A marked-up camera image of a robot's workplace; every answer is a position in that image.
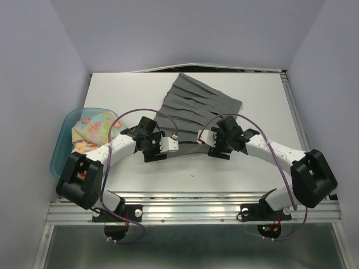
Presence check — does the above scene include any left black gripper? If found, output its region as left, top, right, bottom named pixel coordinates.
left=142, top=131, right=167, bottom=163

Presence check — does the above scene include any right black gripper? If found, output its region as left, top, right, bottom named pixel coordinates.
left=207, top=127, right=232, bottom=160

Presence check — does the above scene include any grey pleated skirt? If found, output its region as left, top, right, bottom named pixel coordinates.
left=154, top=73, right=242, bottom=157

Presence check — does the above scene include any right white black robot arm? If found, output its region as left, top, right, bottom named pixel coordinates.
left=197, top=114, right=338, bottom=219

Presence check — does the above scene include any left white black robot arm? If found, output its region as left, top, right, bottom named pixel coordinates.
left=56, top=117, right=177, bottom=221

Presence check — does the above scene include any pastel floral skirt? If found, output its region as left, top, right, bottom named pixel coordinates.
left=71, top=111, right=117, bottom=146

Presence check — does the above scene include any orange floral skirt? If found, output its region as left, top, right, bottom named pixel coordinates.
left=72, top=140, right=99, bottom=154

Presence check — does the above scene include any blue plastic basin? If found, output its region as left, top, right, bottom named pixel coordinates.
left=50, top=108, right=113, bottom=180

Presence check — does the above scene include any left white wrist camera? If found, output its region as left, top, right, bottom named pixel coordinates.
left=159, top=134, right=179, bottom=153

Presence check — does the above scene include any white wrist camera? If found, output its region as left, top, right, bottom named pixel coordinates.
left=159, top=134, right=179, bottom=153
left=197, top=129, right=217, bottom=147

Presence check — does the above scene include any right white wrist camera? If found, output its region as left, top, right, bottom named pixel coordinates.
left=197, top=129, right=217, bottom=147

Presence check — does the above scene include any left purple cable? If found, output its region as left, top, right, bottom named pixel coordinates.
left=99, top=109, right=178, bottom=244

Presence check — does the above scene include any aluminium frame rail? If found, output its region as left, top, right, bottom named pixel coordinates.
left=44, top=190, right=344, bottom=225

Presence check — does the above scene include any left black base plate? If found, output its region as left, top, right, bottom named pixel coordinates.
left=91, top=204, right=144, bottom=224

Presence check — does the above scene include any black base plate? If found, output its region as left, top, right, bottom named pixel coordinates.
left=91, top=204, right=144, bottom=224
left=236, top=203, right=292, bottom=222

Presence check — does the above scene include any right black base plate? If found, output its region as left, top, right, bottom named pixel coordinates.
left=236, top=203, right=292, bottom=222

